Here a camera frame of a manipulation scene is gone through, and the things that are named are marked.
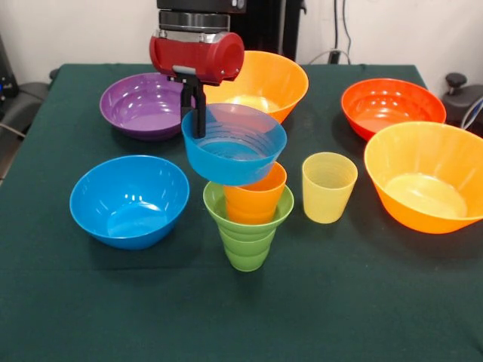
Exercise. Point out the black chair with knob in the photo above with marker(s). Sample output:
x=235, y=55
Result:
x=464, y=98

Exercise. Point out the orange plastic cup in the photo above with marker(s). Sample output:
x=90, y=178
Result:
x=256, y=203

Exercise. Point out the black office chair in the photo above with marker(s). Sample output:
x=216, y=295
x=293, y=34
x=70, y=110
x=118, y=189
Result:
x=26, y=94

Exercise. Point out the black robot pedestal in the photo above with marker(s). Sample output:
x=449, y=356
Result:
x=271, y=26

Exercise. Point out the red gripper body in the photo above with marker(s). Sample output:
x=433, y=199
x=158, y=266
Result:
x=196, y=60

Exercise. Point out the purple plastic bowl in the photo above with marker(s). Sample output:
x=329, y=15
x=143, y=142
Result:
x=143, y=109

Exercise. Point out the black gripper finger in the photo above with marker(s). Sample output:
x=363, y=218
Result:
x=186, y=100
x=200, y=113

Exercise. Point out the large orange plastic bowl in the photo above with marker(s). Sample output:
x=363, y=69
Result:
x=422, y=188
x=275, y=79

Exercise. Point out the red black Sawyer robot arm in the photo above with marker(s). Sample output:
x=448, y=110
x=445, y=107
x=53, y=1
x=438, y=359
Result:
x=194, y=19

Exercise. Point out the shallow translucent blue bowl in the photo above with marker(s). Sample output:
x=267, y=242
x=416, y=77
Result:
x=230, y=166

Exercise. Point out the dark green tablecloth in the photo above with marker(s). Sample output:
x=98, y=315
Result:
x=302, y=301

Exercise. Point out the red plastic bowl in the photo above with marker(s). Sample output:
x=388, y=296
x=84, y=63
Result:
x=392, y=105

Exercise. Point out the green plastic bowl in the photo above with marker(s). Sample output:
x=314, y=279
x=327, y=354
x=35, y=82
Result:
x=215, y=203

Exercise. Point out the yellow plastic cup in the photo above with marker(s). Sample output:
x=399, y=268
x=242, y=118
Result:
x=328, y=203

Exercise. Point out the black computer case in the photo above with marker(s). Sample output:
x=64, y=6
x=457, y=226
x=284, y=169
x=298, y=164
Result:
x=5, y=75

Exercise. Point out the green plastic cup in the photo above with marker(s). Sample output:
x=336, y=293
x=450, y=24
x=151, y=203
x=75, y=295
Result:
x=247, y=256

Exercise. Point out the round blue plastic bowl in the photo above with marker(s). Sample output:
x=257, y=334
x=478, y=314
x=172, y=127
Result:
x=128, y=211

